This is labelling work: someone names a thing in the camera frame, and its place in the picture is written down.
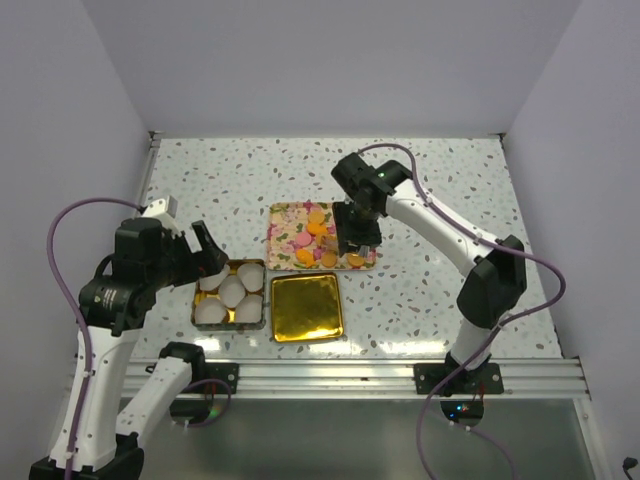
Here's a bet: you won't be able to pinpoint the brown crumbly cookie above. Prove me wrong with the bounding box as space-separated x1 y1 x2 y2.
322 235 339 251

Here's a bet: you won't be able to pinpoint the white paper cup bottom-left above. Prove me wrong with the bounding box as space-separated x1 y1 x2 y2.
194 297 227 325

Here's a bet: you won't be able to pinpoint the orange leaf cookie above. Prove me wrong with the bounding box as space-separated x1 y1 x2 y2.
306 222 328 236

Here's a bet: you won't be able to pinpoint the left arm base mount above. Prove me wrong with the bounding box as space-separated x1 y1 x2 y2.
181 362 240 396

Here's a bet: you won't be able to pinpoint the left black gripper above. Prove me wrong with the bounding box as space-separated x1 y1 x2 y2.
147 219 228 289

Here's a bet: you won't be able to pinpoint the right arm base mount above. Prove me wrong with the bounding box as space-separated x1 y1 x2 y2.
413 362 505 397

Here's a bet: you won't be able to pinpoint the white paper cup top-right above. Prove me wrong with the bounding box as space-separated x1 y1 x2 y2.
236 262 264 293

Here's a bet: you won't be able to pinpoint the purple cable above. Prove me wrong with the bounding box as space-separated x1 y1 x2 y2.
357 143 568 480
47 198 146 471

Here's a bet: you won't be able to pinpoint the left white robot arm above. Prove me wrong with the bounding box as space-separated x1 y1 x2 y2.
29 217 233 479

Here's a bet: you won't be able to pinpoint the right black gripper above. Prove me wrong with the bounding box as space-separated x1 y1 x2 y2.
334 199 383 256

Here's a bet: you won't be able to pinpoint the pink macaron cookie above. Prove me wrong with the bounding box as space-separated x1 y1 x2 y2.
295 232 313 247

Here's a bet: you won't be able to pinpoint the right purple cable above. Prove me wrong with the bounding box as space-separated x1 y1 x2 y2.
357 143 568 480

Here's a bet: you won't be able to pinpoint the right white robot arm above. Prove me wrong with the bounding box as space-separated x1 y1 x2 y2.
331 153 527 393

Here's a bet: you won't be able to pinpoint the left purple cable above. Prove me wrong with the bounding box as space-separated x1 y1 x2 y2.
47 198 146 471

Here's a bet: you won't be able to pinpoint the floral serving tray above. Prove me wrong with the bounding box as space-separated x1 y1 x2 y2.
265 201 377 271

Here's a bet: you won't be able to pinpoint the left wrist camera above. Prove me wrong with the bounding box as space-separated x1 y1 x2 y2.
141 196 181 236

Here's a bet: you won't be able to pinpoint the white paper cup centre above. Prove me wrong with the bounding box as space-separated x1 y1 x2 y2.
218 275 246 309

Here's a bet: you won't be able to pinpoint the white paper cup top-left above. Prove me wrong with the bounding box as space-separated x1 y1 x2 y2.
198 265 230 291

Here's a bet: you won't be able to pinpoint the metal tongs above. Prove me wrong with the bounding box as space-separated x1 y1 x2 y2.
331 235 373 258

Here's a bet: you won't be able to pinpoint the orange fish cookie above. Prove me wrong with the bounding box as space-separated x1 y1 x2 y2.
296 249 315 265

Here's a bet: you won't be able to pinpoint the white paper cup bottom-right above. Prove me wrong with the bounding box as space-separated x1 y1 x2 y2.
234 295 263 325

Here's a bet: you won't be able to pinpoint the gold tin lid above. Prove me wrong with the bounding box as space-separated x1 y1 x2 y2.
270 273 344 343

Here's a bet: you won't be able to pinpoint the cookie tin box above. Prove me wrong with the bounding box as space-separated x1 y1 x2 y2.
191 259 266 332

